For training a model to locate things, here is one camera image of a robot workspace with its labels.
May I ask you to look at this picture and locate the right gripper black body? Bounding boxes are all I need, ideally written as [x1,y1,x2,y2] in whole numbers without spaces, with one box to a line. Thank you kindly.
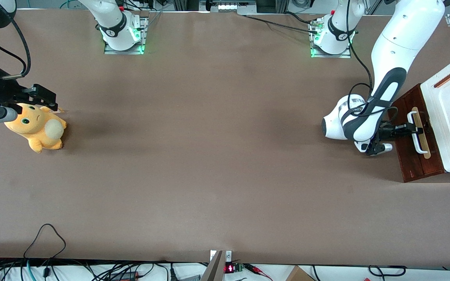
[0,68,29,107]

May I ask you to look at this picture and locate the white drawer handle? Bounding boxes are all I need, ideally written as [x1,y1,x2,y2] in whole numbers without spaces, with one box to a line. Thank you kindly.
[407,112,424,154]

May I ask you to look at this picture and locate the dark wood drawer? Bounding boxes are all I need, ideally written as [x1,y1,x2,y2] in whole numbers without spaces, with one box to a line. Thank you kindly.
[390,83,445,183]

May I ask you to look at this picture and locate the orange plush toy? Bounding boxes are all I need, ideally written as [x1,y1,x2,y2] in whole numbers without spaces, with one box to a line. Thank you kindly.
[4,102,68,154]

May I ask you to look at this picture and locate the copper strip on cabinet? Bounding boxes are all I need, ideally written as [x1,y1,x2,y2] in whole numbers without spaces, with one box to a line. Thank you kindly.
[433,68,450,89]

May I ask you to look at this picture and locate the brown cardboard box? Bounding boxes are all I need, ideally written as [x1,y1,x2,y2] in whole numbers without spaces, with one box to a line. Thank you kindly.
[285,265,316,281]

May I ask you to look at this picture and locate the black power adapter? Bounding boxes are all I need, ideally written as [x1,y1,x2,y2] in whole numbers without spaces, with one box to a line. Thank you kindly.
[109,271,140,281]

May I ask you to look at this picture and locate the red clip leads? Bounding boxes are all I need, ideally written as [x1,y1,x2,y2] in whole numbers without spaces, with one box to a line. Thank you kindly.
[244,264,273,280]

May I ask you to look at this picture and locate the white power strip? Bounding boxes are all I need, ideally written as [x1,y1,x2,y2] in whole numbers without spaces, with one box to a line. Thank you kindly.
[199,0,257,14]

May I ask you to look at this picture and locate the grey metal beam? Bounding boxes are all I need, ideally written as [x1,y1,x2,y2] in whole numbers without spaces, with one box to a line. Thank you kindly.
[200,250,226,281]

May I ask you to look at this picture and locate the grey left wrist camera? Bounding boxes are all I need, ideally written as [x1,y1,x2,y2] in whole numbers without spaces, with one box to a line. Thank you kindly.
[365,142,394,157]

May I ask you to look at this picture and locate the light wood handle strip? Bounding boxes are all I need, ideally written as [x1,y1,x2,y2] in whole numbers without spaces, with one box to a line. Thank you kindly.
[411,107,432,159]

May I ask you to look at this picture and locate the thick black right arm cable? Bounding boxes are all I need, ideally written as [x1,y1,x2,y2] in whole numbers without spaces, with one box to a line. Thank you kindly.
[2,18,32,81]

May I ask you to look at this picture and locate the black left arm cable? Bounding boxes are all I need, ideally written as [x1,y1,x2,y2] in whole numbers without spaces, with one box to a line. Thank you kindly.
[341,0,400,126]

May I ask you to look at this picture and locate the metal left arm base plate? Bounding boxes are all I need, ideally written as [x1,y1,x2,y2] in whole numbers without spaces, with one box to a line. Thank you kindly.
[310,19,352,59]

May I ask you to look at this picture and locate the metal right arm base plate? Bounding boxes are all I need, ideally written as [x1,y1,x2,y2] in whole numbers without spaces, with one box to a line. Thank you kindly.
[104,16,149,55]

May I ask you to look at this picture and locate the black flat looped cable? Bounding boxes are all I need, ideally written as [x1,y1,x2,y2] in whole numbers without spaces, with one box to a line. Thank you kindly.
[368,265,407,277]

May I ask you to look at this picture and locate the long black table cable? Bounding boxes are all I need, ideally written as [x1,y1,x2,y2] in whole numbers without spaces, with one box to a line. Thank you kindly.
[244,14,319,35]

